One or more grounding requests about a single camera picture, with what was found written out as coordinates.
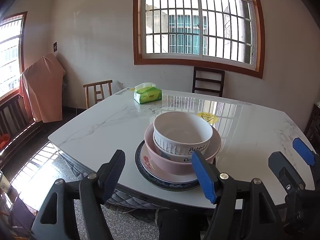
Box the white dog cartoon bowl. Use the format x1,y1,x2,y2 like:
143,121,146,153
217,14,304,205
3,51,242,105
153,138,210,163

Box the white plate pink flowers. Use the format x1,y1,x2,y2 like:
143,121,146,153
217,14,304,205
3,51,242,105
140,143,197,184

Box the pink bowl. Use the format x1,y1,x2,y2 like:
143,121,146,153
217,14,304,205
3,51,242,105
140,124,221,176

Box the white rabbit cartoon bowl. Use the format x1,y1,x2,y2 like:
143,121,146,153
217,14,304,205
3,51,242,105
153,112,214,155

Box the dark wooden cabinet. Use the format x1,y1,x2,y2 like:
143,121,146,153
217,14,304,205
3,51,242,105
304,104,320,154

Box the yellow round table sticker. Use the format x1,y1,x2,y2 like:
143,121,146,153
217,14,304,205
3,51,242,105
197,112,219,124

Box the light wooden chair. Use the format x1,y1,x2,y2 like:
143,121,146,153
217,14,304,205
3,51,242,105
82,80,113,109

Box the dark wooden bench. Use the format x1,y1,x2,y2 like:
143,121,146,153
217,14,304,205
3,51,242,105
1,94,43,168

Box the dark wooden chair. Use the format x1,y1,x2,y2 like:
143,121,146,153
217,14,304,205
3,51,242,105
191,67,225,97

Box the green tissue pack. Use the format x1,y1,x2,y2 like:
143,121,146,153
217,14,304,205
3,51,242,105
134,82,162,105

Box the orange cloth covered object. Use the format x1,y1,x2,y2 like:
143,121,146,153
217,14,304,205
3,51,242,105
19,53,66,123

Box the wooden framed barred window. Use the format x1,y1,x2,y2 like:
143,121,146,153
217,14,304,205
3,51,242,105
133,0,265,78

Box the left side window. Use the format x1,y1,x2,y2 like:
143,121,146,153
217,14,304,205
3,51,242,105
0,11,27,99

